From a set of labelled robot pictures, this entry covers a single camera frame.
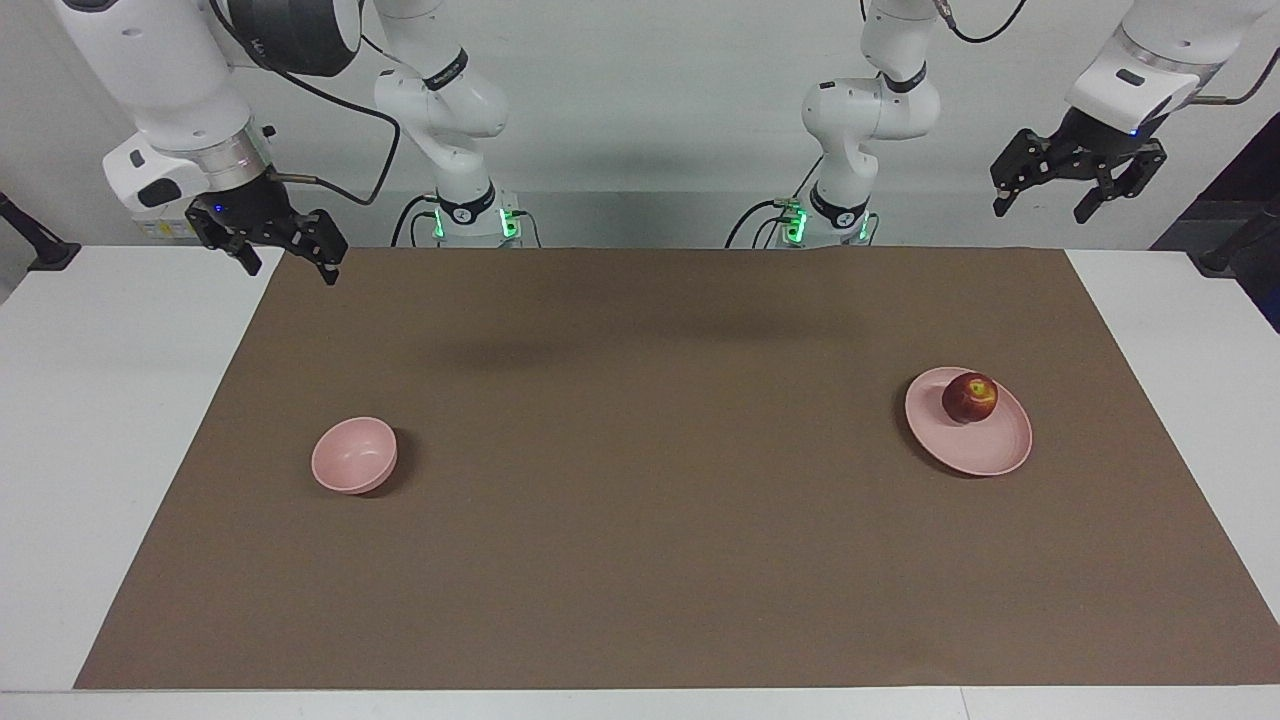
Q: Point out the pink plate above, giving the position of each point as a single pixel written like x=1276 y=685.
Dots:
x=985 y=445

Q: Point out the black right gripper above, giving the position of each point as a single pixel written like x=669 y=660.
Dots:
x=255 y=215

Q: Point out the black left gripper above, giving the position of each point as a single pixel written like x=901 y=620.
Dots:
x=1090 y=150

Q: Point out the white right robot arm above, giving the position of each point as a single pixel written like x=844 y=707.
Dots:
x=150 y=70

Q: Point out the red apple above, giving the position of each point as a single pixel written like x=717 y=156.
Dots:
x=969 y=398

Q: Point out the pink bowl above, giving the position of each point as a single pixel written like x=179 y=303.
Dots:
x=352 y=455

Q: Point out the brown table mat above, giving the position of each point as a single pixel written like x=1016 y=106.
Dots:
x=640 y=500

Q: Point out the black clamp stand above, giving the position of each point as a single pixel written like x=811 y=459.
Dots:
x=45 y=250
x=1235 y=245

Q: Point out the dark furniture panel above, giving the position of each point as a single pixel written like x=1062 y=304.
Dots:
x=1250 y=180

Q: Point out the white power strip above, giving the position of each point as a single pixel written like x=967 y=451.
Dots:
x=165 y=230

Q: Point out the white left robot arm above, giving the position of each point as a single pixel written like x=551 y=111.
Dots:
x=870 y=110

